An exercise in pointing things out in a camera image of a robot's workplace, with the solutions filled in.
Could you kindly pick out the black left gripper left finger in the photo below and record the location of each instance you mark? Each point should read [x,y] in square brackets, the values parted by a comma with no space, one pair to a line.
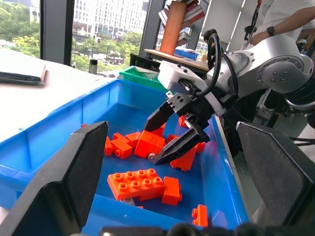
[61,177]

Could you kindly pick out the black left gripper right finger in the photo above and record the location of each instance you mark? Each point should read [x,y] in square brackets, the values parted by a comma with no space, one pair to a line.
[283,177]

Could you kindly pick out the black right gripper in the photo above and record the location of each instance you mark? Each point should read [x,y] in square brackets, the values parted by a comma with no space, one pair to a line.
[197,109]

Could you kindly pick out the blue plastic bin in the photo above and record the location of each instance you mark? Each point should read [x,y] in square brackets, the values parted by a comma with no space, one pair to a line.
[61,123]

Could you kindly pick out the green plastic bin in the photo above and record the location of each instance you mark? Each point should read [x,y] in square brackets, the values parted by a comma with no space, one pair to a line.
[133,75]

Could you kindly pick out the bystander bare hand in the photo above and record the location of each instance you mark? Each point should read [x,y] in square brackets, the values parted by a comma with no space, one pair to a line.
[259,37]

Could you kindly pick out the orange toy brick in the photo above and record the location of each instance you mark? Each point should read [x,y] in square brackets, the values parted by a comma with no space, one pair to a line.
[120,137]
[159,130]
[134,138]
[171,190]
[184,161]
[142,145]
[200,216]
[171,138]
[158,143]
[121,148]
[200,147]
[182,121]
[107,147]

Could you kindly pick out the small silver battery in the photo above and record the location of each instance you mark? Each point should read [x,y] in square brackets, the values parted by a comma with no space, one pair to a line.
[152,156]

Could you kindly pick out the large orange eight-stud brick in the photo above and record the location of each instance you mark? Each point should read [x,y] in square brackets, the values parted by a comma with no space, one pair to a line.
[133,186]

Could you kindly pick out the small white printed battery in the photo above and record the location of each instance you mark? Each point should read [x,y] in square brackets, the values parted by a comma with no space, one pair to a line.
[128,201]

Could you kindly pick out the wooden table board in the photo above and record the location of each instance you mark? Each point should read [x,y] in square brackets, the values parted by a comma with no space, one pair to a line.
[182,61]

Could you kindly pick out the black box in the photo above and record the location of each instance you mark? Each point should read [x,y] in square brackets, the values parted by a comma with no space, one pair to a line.
[144,62]

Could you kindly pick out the blue tray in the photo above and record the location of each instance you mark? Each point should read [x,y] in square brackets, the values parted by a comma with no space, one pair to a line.
[187,52]

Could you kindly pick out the small tan cup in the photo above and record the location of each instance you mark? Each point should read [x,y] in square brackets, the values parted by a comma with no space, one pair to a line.
[204,58]

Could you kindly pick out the dark drink bottle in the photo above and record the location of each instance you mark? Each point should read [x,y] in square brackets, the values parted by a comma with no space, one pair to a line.
[93,66]

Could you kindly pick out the tall orange cylinder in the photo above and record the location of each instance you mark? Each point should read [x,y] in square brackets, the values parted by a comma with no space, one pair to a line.
[173,27]

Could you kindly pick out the person with black hair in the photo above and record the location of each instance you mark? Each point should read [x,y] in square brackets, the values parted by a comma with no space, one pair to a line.
[209,34]

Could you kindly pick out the black flat notebook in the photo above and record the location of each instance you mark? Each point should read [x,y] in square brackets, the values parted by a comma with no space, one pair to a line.
[21,76]

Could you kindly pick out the grey window pillar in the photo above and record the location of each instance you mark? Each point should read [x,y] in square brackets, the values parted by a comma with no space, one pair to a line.
[153,24]

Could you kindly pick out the black wrist watch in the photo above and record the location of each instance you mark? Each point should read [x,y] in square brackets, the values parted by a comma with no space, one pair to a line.
[270,31]

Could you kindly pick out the dark window pillar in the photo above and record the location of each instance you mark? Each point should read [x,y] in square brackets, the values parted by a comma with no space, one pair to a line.
[57,29]

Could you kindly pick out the bystander white shirt torso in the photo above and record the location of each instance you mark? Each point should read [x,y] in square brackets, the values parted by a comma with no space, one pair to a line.
[283,9]

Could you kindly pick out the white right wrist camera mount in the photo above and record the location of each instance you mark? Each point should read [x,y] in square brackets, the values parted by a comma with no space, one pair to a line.
[171,73]

